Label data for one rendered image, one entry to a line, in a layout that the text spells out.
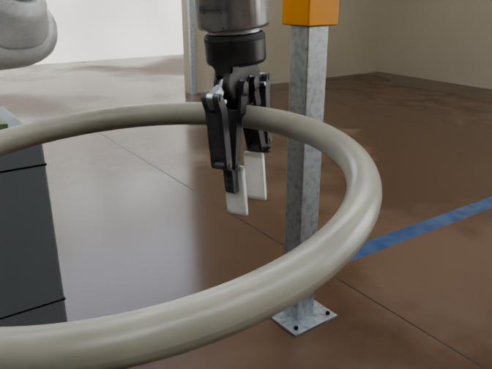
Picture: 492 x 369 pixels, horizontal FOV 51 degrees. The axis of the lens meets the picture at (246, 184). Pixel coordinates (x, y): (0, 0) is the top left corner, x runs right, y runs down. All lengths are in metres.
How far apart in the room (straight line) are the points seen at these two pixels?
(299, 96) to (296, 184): 0.28
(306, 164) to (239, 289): 1.35
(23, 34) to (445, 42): 6.35
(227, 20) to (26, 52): 0.81
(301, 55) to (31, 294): 0.97
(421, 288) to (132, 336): 1.95
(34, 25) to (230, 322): 1.09
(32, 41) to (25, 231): 0.44
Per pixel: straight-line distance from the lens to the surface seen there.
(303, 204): 1.69
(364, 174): 0.45
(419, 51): 7.50
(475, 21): 7.03
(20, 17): 1.29
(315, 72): 1.60
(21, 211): 1.23
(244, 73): 0.66
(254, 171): 0.72
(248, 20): 0.62
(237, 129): 0.65
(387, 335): 1.90
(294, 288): 0.32
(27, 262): 1.28
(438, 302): 2.12
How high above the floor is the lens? 1.09
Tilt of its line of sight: 20 degrees down
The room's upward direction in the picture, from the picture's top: straight up
